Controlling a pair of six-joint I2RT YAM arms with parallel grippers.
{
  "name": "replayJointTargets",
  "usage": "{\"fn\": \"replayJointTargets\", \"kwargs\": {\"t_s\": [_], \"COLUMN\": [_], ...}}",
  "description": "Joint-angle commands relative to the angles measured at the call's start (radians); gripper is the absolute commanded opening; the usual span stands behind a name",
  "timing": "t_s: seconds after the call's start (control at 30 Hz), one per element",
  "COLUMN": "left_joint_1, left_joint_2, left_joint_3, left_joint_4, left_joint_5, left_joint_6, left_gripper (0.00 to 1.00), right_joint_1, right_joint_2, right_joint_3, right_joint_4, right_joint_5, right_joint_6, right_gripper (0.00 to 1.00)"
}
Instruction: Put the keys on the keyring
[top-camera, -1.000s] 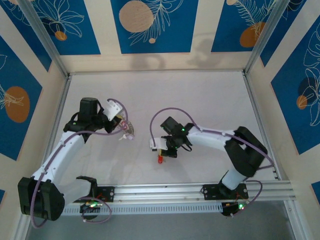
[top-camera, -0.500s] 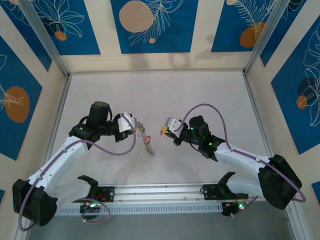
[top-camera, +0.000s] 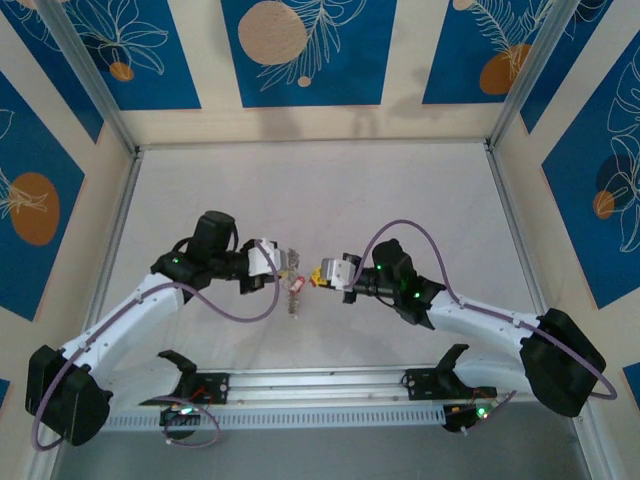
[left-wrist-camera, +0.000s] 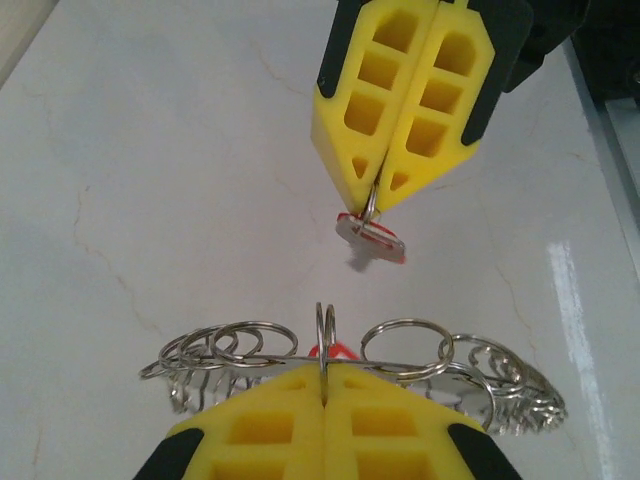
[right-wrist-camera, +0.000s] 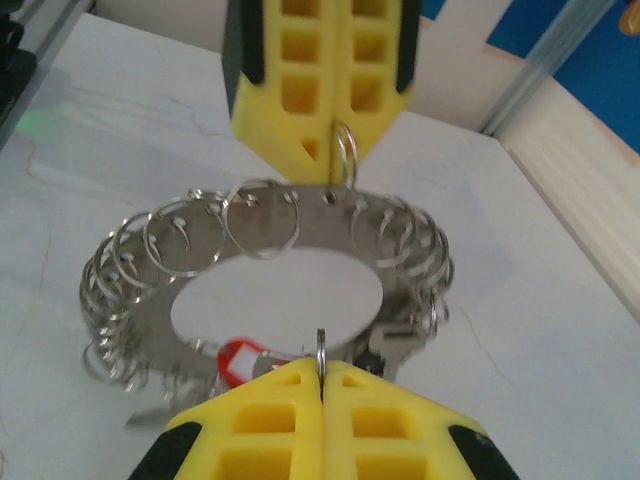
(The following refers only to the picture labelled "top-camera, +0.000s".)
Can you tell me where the aluminium table side rail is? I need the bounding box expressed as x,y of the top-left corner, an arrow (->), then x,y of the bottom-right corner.
483,142 -> 551,316
82,149 -> 146,341

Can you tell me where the small clear plastic bag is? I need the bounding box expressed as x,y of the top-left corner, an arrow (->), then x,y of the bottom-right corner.
281,248 -> 304,321

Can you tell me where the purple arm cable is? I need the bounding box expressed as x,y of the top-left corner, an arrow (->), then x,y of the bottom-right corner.
30,238 -> 281,452
349,218 -> 619,436

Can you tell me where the aluminium frame post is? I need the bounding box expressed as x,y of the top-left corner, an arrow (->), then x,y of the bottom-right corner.
485,0 -> 587,151
35,0 -> 140,155

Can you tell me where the left controller board green light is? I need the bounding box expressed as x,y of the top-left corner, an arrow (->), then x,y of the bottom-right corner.
158,404 -> 207,427

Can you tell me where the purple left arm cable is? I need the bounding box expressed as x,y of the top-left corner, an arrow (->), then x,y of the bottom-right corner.
30,238 -> 281,452

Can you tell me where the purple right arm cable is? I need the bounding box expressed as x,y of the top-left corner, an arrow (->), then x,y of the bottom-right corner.
349,218 -> 619,436

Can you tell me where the grey slotted cable duct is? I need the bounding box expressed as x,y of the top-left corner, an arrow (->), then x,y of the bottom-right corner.
102,403 -> 446,431

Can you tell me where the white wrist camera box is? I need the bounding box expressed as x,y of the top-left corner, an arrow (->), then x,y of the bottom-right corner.
320,257 -> 359,292
246,238 -> 291,277

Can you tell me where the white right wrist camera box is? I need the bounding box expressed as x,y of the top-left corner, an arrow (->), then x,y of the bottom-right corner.
320,257 -> 359,292

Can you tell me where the controller board green light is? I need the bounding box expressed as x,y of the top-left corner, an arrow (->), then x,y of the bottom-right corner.
158,404 -> 207,427
442,399 -> 501,434

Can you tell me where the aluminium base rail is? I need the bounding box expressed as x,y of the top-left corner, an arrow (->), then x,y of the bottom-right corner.
99,367 -> 531,409

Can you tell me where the right controller board green light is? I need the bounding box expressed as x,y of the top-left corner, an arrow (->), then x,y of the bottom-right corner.
442,399 -> 501,434

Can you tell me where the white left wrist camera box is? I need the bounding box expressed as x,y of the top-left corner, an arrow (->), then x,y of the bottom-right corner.
246,238 -> 291,277

